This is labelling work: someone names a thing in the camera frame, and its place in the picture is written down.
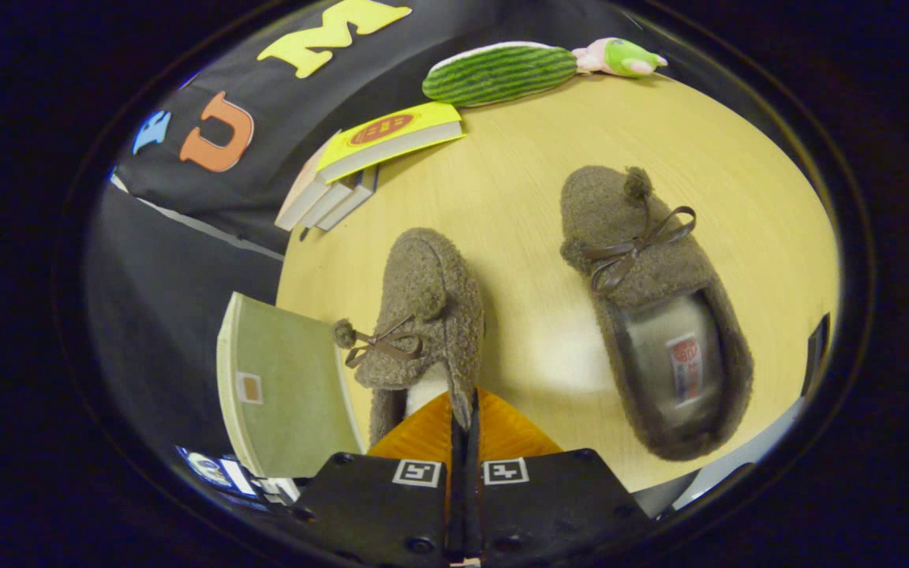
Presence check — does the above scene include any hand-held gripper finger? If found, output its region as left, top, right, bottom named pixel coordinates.
left=289, top=390, right=465, bottom=567
left=466, top=387, right=653, bottom=567

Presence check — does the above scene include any green storage box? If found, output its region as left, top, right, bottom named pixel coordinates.
left=216, top=292, right=366, bottom=479

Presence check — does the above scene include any brown fuzzy shoe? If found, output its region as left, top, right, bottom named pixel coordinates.
left=332, top=227, right=487, bottom=447
left=559, top=164, right=755, bottom=462

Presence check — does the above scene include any blue printed carton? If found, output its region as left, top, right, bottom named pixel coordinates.
left=174, top=446, right=301, bottom=506

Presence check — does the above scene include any grey book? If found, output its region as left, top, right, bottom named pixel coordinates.
left=315, top=164, right=379, bottom=233
left=297, top=177, right=361, bottom=230

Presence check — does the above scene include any beige book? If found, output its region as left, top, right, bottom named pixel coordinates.
left=275, top=142, right=341, bottom=232

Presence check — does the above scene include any black backdrop cloth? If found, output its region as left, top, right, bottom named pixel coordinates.
left=84, top=0, right=645, bottom=482

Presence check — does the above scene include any black chair part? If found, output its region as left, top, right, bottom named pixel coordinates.
left=800, top=313, right=832, bottom=398

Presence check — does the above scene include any yellow book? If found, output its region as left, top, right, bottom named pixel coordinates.
left=316, top=101, right=467, bottom=185

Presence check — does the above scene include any watermelon plush toy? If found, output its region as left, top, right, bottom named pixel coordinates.
left=422, top=41, right=579, bottom=108

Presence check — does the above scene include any pink and green plush toy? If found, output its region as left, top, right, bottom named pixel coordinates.
left=571, top=37, right=668, bottom=79

